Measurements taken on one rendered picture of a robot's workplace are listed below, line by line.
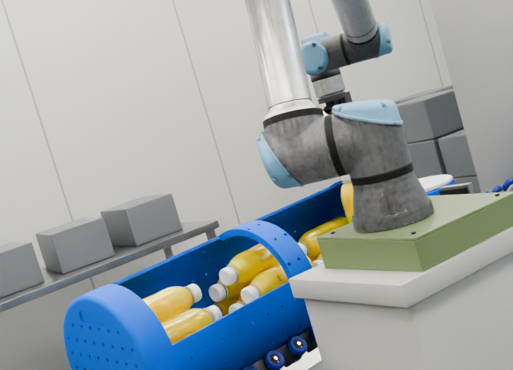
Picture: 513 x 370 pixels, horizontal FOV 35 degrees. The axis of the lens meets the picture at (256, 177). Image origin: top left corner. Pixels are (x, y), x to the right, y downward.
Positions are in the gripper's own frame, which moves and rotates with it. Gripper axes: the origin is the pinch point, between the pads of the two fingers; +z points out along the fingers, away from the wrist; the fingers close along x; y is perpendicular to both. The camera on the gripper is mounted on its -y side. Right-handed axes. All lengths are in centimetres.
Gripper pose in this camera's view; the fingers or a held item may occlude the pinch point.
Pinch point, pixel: (348, 175)
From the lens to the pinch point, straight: 201.0
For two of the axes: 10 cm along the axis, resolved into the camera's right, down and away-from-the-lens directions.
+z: 2.8, 9.5, 0.9
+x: -6.7, 1.3, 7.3
